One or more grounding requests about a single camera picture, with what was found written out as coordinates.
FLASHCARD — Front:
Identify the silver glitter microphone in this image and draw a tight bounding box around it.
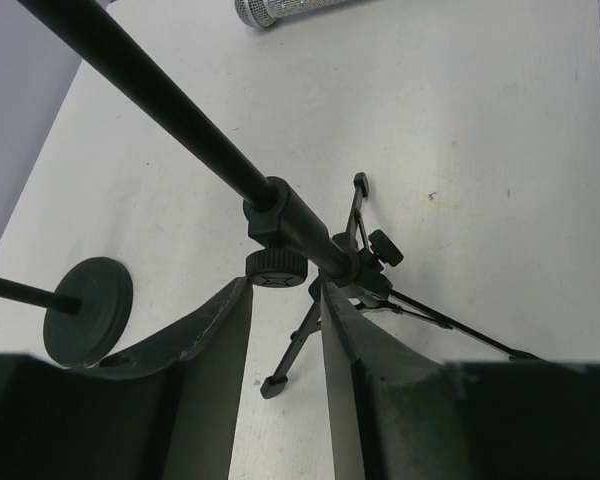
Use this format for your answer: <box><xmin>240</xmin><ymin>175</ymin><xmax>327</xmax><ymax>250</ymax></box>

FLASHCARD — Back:
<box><xmin>233</xmin><ymin>0</ymin><xmax>378</xmax><ymax>32</ymax></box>

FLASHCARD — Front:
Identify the black stand with orange microphone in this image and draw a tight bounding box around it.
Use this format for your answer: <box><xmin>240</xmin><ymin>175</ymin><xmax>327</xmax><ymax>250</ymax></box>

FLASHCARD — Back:
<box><xmin>0</xmin><ymin>257</ymin><xmax>134</xmax><ymax>368</ymax></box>

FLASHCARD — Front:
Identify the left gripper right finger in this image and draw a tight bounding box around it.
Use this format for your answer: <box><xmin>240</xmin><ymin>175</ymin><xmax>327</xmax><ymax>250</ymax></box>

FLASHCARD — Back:
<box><xmin>321</xmin><ymin>283</ymin><xmax>600</xmax><ymax>479</ymax></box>

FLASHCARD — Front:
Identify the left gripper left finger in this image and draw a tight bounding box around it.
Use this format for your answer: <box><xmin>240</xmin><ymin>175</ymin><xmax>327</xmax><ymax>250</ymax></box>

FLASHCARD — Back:
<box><xmin>0</xmin><ymin>278</ymin><xmax>253</xmax><ymax>479</ymax></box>

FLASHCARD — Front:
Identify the black tripod shock mount stand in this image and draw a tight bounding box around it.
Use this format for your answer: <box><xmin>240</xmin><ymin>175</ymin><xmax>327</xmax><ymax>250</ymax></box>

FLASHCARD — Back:
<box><xmin>17</xmin><ymin>0</ymin><xmax>549</xmax><ymax>400</ymax></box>

